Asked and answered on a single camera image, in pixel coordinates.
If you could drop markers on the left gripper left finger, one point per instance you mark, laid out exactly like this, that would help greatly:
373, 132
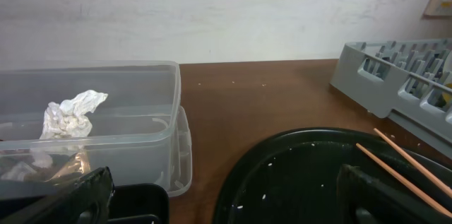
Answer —
85, 200

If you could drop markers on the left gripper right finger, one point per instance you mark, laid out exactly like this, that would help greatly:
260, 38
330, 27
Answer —
365, 199

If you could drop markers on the gold foil wrapper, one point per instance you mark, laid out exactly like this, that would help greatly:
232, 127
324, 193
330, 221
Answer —
77, 166

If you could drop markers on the wooden chopstick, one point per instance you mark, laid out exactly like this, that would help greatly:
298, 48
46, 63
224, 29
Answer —
418, 192
429, 175

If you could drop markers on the white napkin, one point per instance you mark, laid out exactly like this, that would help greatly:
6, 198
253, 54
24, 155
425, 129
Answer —
68, 119

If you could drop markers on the yellow bowl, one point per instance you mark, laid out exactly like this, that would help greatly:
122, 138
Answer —
446, 96

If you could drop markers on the grey dishwasher rack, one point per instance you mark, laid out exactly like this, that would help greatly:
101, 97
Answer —
403, 81

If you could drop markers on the black rectangular tray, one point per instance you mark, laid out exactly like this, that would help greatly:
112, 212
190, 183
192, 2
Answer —
139, 204

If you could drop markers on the round black tray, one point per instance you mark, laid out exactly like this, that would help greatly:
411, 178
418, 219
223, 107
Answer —
291, 177

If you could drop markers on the clear plastic bin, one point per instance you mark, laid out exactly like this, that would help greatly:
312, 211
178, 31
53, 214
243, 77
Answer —
140, 132

